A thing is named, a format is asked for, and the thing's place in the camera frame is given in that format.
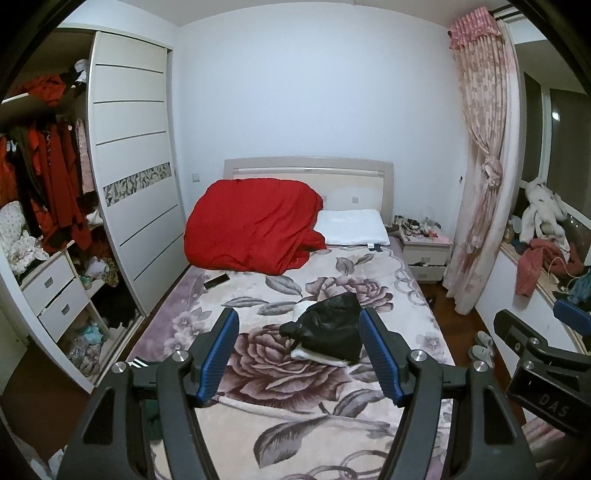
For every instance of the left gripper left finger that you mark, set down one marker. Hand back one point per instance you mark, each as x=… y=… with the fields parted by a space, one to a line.
x=111 y=438

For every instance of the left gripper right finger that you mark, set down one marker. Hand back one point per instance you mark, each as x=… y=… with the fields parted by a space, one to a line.
x=485 y=440

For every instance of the black leather jacket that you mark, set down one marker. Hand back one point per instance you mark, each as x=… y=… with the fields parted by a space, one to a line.
x=326 y=332

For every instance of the hanging red clothes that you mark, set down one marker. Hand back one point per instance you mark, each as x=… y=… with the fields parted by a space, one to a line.
x=45 y=163

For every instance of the white slippers pair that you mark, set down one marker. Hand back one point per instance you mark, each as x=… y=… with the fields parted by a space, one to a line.
x=483 y=349

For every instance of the pink garment on sill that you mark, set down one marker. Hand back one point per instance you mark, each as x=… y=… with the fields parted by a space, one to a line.
x=545 y=255

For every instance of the floral plush bed blanket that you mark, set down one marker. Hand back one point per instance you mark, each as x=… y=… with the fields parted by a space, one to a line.
x=283 y=411

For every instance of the white drawer unit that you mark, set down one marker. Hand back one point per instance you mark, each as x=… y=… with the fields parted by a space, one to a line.
x=55 y=294

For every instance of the white plush toy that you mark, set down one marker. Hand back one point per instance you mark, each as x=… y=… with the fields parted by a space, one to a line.
x=544 y=216

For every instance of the white bedside nightstand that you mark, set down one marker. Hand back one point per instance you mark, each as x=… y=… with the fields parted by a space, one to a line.
x=426 y=250

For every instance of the black phone on bed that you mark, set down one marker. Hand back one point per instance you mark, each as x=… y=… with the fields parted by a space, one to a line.
x=216 y=281

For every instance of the white pillow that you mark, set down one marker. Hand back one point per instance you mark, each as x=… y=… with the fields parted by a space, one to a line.
x=363 y=227

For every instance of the red quilt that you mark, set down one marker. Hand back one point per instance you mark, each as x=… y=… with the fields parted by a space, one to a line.
x=261 y=225

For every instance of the beige bed headboard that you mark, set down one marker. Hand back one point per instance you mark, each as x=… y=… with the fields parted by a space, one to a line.
x=343 y=183

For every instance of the white sliding wardrobe door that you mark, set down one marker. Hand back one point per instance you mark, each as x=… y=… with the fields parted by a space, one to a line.
x=132 y=163

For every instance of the pink floral curtain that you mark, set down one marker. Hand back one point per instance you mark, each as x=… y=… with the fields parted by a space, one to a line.
x=493 y=103

